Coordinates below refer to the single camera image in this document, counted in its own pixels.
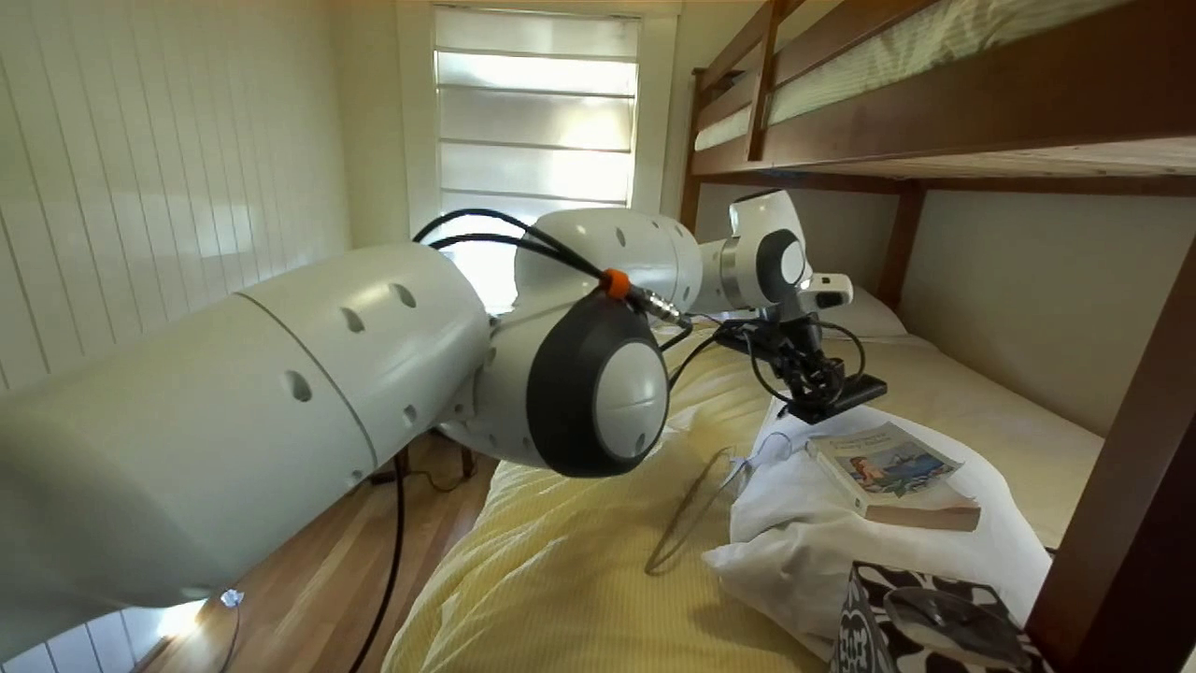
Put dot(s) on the upper bunk mattress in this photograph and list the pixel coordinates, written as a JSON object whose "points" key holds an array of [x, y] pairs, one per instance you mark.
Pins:
{"points": [[923, 42]]}

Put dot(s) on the white window blind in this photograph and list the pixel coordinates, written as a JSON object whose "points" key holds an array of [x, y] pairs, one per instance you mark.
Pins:
{"points": [[535, 114]]}

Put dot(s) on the black rectangular object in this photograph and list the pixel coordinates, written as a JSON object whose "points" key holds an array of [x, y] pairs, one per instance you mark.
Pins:
{"points": [[843, 396]]}

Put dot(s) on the white plastic bag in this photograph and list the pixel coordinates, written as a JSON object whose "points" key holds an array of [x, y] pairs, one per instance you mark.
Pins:
{"points": [[798, 562]]}

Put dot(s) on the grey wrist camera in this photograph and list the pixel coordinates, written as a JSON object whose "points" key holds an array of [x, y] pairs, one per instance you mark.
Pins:
{"points": [[823, 294]]}

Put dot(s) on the white book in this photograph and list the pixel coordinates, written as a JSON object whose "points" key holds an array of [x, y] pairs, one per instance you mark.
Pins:
{"points": [[899, 472]]}

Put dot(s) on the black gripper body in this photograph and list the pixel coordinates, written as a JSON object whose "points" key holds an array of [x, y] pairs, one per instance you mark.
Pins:
{"points": [[788, 333]]}

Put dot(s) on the yellow striped bedsheet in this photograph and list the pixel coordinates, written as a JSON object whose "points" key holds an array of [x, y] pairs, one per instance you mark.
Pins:
{"points": [[563, 562]]}

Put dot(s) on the brown wooden bunk bed frame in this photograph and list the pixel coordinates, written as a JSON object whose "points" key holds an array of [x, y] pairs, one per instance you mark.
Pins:
{"points": [[1098, 98]]}

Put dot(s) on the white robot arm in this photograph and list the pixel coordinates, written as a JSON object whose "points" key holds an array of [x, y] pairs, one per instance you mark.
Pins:
{"points": [[250, 396]]}

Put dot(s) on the black white patterned bag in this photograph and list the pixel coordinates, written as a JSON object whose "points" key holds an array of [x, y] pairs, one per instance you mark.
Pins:
{"points": [[938, 620]]}

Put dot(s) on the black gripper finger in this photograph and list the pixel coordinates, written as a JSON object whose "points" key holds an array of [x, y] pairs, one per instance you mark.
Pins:
{"points": [[840, 366], [798, 376]]}

